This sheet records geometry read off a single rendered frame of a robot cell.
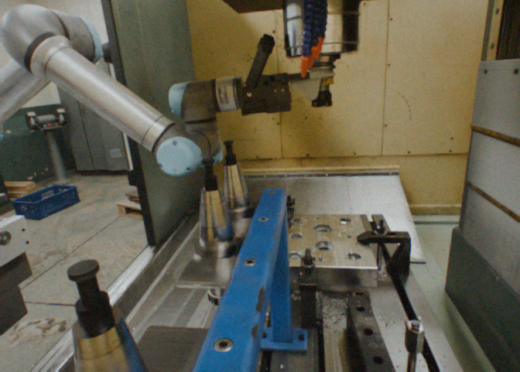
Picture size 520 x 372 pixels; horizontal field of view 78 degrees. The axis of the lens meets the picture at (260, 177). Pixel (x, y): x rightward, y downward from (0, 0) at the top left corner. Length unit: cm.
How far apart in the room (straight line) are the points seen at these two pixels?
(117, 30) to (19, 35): 52
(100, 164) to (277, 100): 531
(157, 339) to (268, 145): 157
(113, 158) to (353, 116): 447
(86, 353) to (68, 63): 58
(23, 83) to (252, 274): 77
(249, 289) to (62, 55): 57
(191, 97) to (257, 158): 114
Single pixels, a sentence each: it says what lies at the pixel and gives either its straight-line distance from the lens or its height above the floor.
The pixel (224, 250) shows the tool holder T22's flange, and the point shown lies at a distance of 39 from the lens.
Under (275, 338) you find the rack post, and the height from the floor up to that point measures 92.
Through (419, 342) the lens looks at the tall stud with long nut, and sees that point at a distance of 62.
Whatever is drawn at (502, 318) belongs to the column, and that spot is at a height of 78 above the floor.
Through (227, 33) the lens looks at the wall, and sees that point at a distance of 182.
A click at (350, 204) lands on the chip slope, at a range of 170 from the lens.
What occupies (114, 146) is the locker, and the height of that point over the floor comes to 51.
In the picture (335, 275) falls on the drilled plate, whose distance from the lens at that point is 79.
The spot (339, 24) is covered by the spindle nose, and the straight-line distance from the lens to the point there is 68.
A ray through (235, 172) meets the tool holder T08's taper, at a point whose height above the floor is 128.
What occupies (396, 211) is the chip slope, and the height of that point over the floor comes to 74.
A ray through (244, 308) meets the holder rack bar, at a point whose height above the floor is 123.
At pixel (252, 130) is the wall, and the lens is 180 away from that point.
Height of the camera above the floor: 142
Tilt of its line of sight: 18 degrees down
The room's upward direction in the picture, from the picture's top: 4 degrees counter-clockwise
